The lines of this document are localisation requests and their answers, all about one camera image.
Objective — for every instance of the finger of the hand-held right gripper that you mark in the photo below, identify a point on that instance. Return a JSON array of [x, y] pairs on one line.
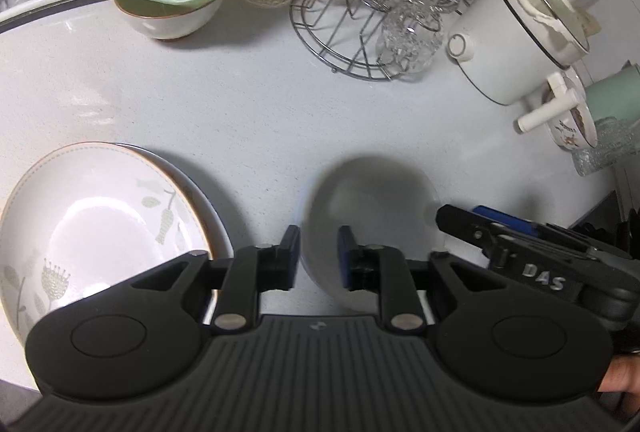
[[465, 227], [500, 215]]

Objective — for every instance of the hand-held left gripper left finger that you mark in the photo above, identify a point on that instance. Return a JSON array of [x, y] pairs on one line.
[[295, 257]]

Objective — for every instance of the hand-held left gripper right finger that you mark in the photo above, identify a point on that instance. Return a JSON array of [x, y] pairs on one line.
[[344, 257]]

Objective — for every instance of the small white plastic bowl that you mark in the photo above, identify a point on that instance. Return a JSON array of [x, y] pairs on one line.
[[370, 212]]

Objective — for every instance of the white plate leaf print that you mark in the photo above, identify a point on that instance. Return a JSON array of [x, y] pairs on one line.
[[206, 204]]

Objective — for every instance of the large floral plate orange rim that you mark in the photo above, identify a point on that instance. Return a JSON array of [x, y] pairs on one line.
[[100, 232]]

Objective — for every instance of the person's right hand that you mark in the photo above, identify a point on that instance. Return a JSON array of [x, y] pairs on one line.
[[620, 374]]

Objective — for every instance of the printed white mug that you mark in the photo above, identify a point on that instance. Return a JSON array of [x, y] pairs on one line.
[[567, 117]]

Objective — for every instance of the textured glass tumbler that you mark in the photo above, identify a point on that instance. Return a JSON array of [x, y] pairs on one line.
[[600, 147]]

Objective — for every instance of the white electric cooking pot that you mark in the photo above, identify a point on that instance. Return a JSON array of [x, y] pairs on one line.
[[510, 52]]

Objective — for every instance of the crystal glass cup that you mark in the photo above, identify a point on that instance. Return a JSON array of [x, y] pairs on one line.
[[415, 19]]

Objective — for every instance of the white ceramic bowl brown rim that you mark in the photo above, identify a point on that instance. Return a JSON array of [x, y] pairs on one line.
[[170, 19]]

